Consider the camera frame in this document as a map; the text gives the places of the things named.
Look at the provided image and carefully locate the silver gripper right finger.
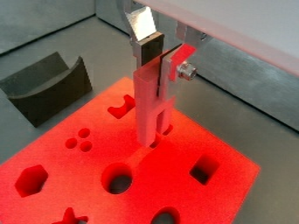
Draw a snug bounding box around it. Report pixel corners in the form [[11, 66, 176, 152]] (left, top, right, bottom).
[[158, 22, 209, 98]]

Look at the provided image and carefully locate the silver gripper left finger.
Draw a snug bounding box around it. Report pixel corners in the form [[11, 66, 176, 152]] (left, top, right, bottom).
[[120, 0, 164, 67]]

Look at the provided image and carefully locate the red double-square peg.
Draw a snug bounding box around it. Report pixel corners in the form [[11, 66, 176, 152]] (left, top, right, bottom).
[[132, 43, 198, 148]]

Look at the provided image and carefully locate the dark grey curved holder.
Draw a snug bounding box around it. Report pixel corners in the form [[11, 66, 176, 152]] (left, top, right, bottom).
[[0, 52, 92, 127]]

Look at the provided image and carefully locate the red shape-sorter block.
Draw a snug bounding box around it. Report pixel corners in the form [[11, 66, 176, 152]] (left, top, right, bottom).
[[0, 78, 259, 224]]

